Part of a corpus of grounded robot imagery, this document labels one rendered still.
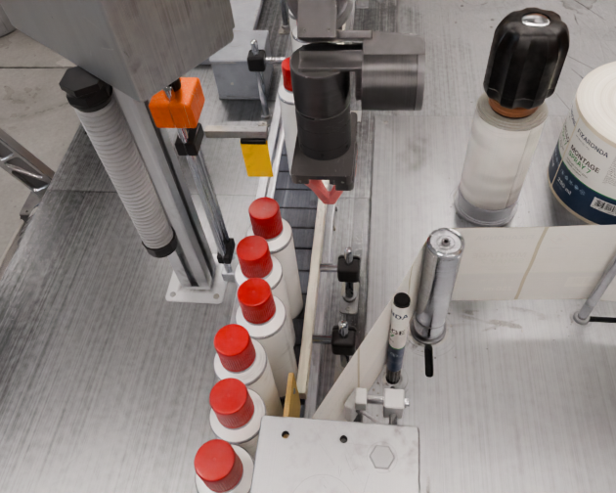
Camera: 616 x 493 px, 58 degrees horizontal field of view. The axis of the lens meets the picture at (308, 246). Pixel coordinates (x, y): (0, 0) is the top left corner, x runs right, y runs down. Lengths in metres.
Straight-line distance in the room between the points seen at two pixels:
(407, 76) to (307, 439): 0.32
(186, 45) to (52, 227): 0.66
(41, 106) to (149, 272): 2.00
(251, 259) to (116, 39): 0.26
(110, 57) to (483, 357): 0.54
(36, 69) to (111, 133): 2.61
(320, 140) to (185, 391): 0.39
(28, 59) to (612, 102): 2.76
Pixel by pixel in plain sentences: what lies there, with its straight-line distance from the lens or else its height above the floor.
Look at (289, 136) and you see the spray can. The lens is 0.82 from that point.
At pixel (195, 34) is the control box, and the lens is 0.42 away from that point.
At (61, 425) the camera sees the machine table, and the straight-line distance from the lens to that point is 0.83.
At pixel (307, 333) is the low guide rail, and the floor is 0.92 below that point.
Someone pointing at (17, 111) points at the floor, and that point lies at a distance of 2.86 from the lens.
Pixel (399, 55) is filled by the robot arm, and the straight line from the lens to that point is 0.54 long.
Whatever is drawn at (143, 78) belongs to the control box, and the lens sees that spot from 0.40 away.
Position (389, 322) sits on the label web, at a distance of 0.58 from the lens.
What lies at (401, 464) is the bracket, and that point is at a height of 1.14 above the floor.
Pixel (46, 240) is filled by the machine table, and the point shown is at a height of 0.83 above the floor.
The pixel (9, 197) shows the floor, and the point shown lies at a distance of 2.46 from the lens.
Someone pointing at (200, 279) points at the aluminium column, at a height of 0.86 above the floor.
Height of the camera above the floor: 1.52
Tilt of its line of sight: 53 degrees down
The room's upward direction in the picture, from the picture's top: 7 degrees counter-clockwise
